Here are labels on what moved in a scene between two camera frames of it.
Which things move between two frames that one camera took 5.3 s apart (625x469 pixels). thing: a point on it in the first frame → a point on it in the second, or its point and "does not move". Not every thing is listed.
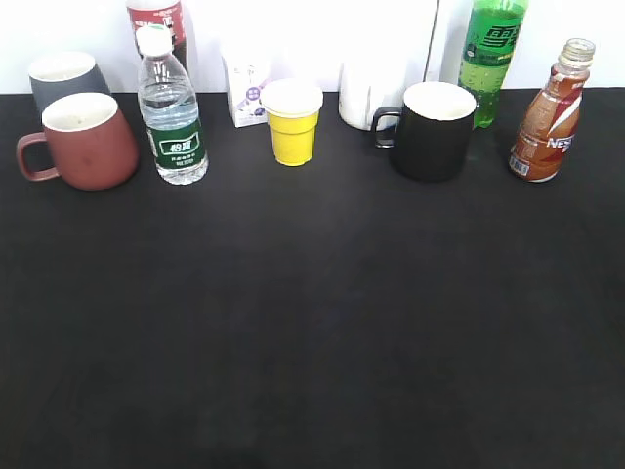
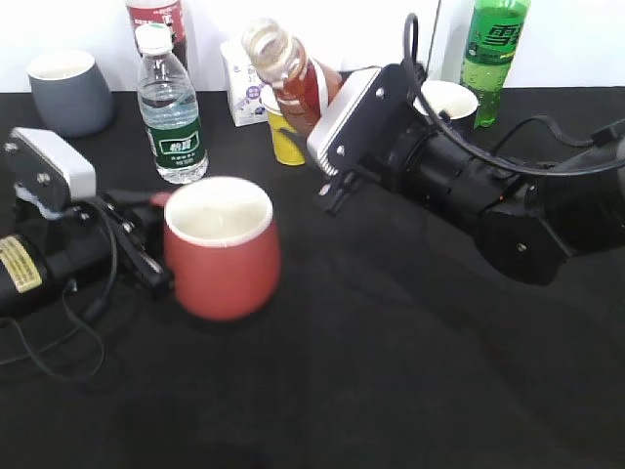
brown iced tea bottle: [550, 122] → [303, 85]
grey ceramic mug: [61, 74] does not move
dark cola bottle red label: [163, 13] does not move
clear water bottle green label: [169, 100] does not move
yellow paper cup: [293, 106] does not move
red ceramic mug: [92, 143] → [225, 247]
